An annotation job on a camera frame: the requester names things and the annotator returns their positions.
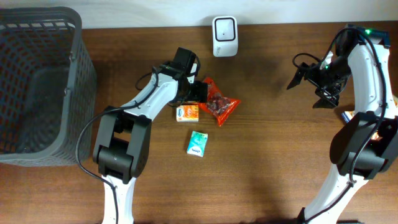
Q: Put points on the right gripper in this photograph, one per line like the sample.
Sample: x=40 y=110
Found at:
x=313 y=70

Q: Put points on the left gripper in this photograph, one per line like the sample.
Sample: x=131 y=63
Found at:
x=200 y=92

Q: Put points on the orange tissue pack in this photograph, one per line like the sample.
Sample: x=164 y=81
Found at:
x=187 y=113

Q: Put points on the red candy bag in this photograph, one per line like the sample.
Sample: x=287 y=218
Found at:
x=217 y=104

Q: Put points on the teal tissue pack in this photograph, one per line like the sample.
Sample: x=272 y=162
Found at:
x=197 y=144

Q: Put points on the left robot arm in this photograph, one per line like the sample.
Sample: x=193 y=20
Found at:
x=122 y=144

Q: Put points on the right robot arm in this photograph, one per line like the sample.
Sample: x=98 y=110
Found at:
x=367 y=143

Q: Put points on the white barcode scanner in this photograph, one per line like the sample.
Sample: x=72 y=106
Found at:
x=225 y=36

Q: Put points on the dark grey plastic basket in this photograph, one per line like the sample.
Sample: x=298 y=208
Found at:
x=48 y=87

